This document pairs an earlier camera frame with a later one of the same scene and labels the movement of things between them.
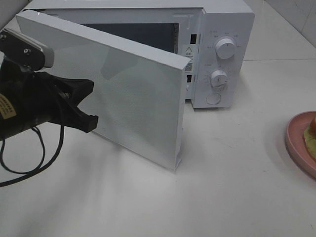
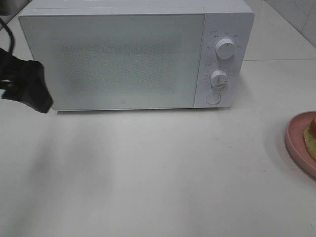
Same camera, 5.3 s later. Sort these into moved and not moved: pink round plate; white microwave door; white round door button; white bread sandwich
Moved: white microwave door
Not moved: white bread sandwich; white round door button; pink round plate
